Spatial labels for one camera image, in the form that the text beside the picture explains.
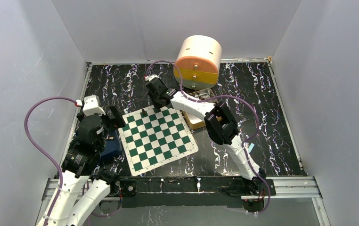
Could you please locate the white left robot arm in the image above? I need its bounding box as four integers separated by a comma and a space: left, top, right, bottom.
38, 105, 125, 226

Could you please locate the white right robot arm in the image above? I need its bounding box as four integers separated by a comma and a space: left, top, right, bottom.
146, 75, 265, 195

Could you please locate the green white chess board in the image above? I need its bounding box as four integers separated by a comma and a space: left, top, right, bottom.
118, 105, 199, 176

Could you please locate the blue tin tray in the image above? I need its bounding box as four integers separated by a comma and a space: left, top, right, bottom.
101, 130, 123, 161

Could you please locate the small white blue tag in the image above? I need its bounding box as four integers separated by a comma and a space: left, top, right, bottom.
246, 143, 254, 153

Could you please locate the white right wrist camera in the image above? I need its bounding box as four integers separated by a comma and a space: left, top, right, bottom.
145, 74, 159, 82

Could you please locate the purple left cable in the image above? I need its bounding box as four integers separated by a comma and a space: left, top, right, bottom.
24, 97, 83, 226

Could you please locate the purple cable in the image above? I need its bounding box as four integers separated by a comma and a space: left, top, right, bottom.
24, 97, 83, 226
144, 60, 271, 215

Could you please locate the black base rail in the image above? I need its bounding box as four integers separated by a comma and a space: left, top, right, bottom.
103, 176, 277, 210

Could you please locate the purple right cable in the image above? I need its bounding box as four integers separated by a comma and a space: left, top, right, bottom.
144, 60, 271, 215

